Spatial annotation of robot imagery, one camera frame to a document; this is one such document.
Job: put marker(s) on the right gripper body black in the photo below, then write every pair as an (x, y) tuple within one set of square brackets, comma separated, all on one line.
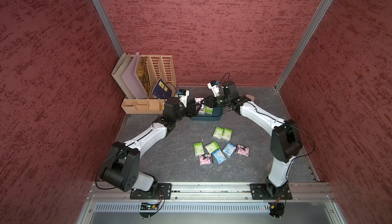
[(221, 101)]

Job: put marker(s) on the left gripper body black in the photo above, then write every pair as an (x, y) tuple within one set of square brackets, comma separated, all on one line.
[(188, 111)]

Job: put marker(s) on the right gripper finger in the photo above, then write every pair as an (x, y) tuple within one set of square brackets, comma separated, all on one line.
[(208, 104), (208, 99)]

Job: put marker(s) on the green tissue pack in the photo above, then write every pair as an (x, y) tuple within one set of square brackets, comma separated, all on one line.
[(227, 134), (208, 110), (212, 147), (198, 148), (201, 112), (218, 133)]

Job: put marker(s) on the green tissue pack top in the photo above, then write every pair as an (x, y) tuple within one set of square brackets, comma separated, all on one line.
[(201, 112)]

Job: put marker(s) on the pink tissue pack top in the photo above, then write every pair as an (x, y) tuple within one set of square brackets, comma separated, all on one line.
[(199, 101)]

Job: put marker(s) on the pink tissue pack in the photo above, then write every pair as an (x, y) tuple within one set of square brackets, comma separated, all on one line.
[(205, 159), (199, 101), (242, 150)]

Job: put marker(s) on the teal storage box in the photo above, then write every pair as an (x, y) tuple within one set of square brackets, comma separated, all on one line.
[(216, 116)]

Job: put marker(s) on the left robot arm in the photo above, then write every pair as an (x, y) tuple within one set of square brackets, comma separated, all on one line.
[(121, 167)]

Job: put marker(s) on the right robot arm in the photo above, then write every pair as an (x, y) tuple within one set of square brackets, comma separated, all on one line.
[(285, 136)]

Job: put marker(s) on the pink case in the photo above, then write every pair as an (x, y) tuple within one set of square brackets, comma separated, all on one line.
[(252, 98)]

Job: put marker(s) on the navy blue book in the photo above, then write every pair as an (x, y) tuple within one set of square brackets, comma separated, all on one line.
[(161, 90)]

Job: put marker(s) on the blue tissue pack right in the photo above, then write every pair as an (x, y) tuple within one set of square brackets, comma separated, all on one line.
[(229, 149)]

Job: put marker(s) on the blue tissue pack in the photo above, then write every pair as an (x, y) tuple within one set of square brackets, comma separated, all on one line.
[(229, 149), (219, 156)]

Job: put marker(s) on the pink tissue pack bottom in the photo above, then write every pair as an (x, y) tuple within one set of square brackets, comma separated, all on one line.
[(205, 159)]

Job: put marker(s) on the beige file organizer rack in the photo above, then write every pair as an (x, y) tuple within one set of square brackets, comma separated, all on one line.
[(159, 67)]

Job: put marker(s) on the blue tissue pack bottom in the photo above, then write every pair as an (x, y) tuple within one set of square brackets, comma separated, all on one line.
[(219, 156)]

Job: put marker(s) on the pink tissue pack right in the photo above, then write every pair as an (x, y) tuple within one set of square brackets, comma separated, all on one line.
[(242, 150)]

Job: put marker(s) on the gold patterned book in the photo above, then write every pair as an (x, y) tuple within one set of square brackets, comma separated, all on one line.
[(143, 74)]

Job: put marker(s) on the pink folder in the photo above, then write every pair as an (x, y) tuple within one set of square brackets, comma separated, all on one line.
[(131, 79)]

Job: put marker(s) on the left circuit board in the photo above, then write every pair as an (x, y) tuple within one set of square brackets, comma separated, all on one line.
[(149, 207)]

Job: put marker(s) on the left corner aluminium profile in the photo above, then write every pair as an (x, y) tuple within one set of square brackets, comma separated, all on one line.
[(102, 12)]

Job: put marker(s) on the corner aluminium profile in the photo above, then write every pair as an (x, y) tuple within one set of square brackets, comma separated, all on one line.
[(311, 28), (102, 12)]

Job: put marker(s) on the right corner aluminium profile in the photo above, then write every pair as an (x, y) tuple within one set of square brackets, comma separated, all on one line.
[(311, 28)]

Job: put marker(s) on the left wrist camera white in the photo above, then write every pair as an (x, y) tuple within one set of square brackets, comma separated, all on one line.
[(183, 95)]

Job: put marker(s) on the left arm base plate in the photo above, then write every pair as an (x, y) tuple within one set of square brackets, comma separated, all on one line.
[(158, 191)]

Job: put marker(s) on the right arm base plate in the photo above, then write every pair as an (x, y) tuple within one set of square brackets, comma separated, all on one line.
[(260, 191)]

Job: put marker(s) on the aluminium front rail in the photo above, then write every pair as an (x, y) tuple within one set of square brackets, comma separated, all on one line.
[(223, 192)]

